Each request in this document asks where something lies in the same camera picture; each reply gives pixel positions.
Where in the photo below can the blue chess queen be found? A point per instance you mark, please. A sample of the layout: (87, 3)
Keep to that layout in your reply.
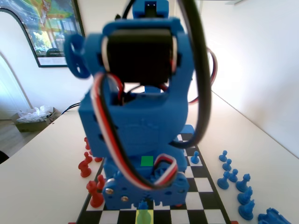
(143, 215)

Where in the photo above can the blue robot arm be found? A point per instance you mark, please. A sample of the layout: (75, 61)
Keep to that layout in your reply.
(93, 51)

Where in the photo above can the red chess pawn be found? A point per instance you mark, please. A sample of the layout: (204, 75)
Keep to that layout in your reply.
(88, 156)
(178, 205)
(100, 183)
(98, 160)

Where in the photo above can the red chess piece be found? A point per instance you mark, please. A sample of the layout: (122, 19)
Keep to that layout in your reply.
(87, 144)

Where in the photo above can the red chess knight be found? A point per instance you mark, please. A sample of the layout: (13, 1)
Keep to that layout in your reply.
(84, 170)

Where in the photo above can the black and white chessboard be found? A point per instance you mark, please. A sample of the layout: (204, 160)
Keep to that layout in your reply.
(203, 177)

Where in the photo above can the clear plastic wrap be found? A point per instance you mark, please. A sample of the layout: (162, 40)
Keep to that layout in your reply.
(32, 114)

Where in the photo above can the cardboard box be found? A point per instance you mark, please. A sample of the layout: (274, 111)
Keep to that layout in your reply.
(30, 126)

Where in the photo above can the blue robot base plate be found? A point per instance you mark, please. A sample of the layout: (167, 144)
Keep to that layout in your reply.
(188, 129)

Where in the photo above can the framed wall poster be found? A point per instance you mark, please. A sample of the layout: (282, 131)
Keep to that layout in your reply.
(42, 42)

